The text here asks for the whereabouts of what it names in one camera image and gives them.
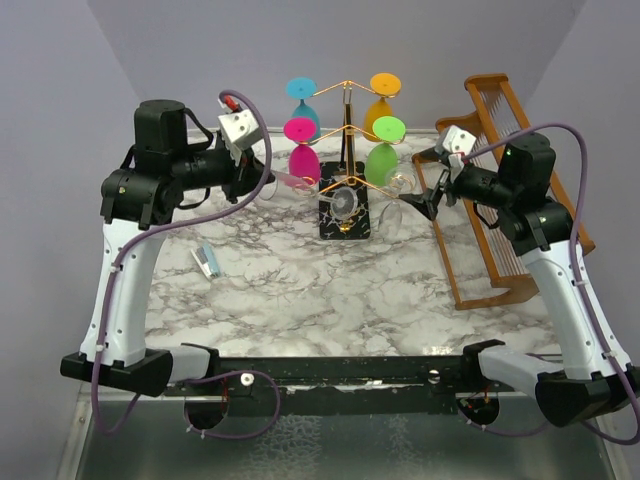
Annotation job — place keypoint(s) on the green wine glass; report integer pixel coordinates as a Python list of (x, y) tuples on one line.
[(383, 159)]

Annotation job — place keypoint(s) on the wooden tiered shelf rack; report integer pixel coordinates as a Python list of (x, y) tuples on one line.
[(540, 212)]

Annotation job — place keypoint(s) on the small blue white card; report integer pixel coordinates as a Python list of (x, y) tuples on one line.
[(206, 261)]

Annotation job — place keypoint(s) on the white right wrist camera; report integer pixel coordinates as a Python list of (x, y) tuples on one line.
[(456, 141)]

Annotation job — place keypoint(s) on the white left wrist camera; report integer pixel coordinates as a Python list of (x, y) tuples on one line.
[(239, 128)]

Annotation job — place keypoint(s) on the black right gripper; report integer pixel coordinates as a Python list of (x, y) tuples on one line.
[(427, 202)]

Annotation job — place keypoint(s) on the clear wine glass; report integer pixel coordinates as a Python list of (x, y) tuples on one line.
[(342, 201)]

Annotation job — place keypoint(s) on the pink wine glass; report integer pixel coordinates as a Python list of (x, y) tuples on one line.
[(303, 160)]

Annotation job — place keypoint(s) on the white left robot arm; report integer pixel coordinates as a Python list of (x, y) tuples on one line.
[(139, 200)]

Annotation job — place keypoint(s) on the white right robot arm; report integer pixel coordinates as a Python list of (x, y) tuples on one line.
[(596, 376)]

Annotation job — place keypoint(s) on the clear champagne flute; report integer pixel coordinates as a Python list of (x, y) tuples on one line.
[(401, 180)]

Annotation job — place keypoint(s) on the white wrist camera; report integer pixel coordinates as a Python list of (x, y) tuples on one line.
[(456, 141), (239, 128)]

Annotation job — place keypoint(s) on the blue wine glass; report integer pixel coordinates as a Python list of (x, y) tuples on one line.
[(302, 89)]

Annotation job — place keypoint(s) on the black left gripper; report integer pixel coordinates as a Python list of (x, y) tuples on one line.
[(245, 178)]

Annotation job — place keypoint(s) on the gold wine glass rack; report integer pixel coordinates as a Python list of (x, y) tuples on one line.
[(342, 153)]

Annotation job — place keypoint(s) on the orange wine glass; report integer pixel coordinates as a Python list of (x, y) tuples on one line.
[(385, 85)]

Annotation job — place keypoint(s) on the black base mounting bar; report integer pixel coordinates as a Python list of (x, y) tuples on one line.
[(327, 386)]

